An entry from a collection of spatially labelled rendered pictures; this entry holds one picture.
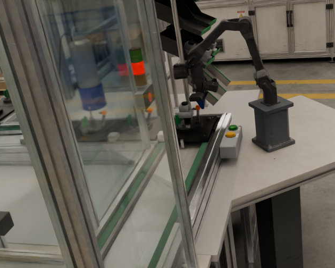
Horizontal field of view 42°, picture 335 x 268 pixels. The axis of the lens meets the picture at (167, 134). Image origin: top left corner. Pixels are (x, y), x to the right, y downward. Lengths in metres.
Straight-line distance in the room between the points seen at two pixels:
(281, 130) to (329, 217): 1.17
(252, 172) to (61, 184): 1.29
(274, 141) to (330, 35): 3.97
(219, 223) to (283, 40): 4.59
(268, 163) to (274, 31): 4.17
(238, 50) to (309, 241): 3.77
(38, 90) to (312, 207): 2.69
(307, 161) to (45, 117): 1.46
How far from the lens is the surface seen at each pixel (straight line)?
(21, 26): 0.61
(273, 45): 6.05
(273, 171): 1.88
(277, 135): 2.03
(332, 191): 3.32
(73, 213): 0.71
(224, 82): 2.49
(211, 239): 1.54
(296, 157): 1.98
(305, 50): 6.01
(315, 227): 2.99
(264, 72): 1.95
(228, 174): 1.88
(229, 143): 1.91
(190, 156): 1.94
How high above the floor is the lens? 1.82
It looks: 24 degrees down
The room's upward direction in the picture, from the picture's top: 10 degrees counter-clockwise
